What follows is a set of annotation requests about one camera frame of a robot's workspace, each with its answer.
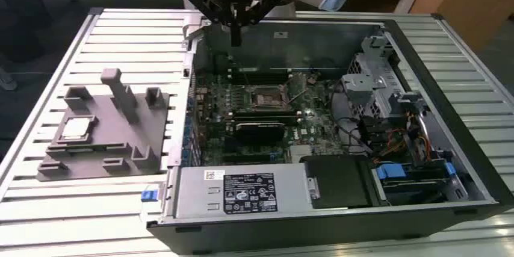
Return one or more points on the silver metal drive cage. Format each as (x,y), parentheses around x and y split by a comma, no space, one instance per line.
(361,87)

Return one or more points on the black RAM slot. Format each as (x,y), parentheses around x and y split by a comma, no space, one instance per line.
(259,73)
(265,112)
(259,80)
(259,76)
(265,122)
(259,69)
(265,116)
(265,119)

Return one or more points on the black open PC case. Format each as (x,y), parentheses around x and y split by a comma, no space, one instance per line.
(281,239)

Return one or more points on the thin metal locking lever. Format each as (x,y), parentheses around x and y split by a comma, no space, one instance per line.
(300,92)

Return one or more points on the green motherboard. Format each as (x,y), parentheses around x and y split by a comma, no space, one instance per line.
(317,124)

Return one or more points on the silver chipset heat sink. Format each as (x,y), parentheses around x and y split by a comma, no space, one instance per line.
(302,150)

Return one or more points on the black plastic shroud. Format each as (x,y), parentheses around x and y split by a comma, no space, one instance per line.
(341,181)

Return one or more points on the CPU socket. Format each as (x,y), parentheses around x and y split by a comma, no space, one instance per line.
(267,99)

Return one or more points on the blue disk carrier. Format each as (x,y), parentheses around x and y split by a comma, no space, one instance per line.
(388,171)

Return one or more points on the silver topped CPU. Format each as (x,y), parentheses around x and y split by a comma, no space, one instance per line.
(77,129)

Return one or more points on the silver power supply box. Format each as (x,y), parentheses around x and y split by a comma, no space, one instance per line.
(193,190)

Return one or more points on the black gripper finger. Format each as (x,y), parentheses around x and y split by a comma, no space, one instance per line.
(259,13)
(203,4)

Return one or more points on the grey plastic parts rack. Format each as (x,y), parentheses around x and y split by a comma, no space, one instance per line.
(105,136)

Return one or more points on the blue case latch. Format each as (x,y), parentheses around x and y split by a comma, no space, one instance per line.
(149,195)

